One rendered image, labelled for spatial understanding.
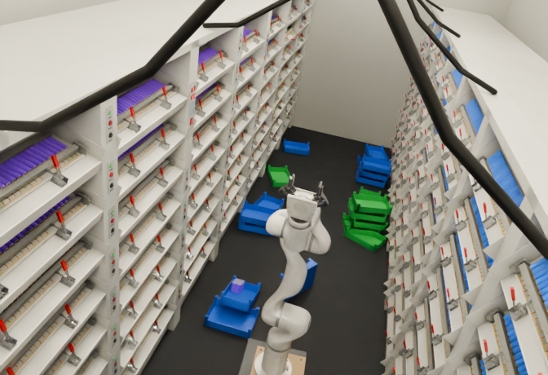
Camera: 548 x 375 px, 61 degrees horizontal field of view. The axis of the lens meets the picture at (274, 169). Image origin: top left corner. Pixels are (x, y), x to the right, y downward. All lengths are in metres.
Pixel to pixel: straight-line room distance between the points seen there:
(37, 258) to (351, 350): 2.12
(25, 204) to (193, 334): 1.84
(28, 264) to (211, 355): 1.66
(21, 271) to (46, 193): 0.22
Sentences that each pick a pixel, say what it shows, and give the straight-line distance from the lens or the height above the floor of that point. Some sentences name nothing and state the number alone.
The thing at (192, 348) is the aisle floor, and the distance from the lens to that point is 2.96.
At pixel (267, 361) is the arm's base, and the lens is 2.44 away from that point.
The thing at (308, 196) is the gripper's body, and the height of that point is 1.49.
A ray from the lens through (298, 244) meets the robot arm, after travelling 1.66.
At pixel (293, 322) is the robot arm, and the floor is 0.69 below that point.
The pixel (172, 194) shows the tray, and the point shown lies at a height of 0.98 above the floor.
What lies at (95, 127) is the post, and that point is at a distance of 1.55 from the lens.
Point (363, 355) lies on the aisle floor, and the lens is 3.14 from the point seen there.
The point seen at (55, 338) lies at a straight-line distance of 1.80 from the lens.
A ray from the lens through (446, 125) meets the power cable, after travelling 0.84.
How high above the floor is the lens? 2.26
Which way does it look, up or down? 28 degrees down
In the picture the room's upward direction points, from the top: 10 degrees clockwise
